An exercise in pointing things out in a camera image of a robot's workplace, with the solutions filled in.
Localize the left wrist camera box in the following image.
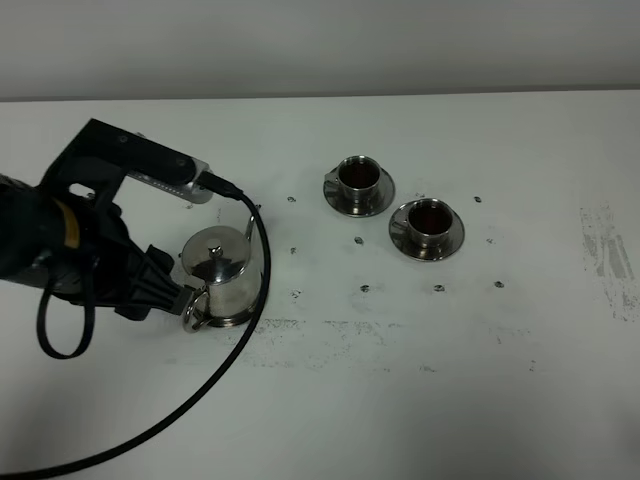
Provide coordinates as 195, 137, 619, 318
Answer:
40, 119, 213, 209

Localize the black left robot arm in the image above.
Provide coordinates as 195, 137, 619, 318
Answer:
1, 176, 193, 321

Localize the stainless steel saucer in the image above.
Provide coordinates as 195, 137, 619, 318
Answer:
323, 163, 395, 217
388, 198, 465, 262

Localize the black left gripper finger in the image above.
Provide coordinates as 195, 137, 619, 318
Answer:
119, 273, 194, 315
142, 245, 174, 280

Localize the stainless steel teapot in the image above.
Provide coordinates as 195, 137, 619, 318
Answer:
181, 217, 262, 332

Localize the front stainless steel teacup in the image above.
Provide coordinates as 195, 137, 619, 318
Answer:
389, 198, 454, 249

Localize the rear stainless steel saucer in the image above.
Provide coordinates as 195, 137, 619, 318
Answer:
323, 163, 395, 217

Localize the stainless steel teacup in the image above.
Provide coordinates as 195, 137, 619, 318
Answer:
389, 198, 454, 249
323, 155, 382, 203

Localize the steel saucer under teapot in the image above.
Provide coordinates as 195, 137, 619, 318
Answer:
185, 295, 257, 331

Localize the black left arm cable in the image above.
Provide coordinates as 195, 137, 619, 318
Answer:
0, 171, 272, 480

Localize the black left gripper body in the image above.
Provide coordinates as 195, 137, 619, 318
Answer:
44, 195, 150, 320

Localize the front stainless steel saucer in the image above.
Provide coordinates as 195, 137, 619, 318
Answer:
388, 198, 465, 262

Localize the rear stainless steel teacup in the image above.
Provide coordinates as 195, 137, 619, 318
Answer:
323, 155, 382, 203

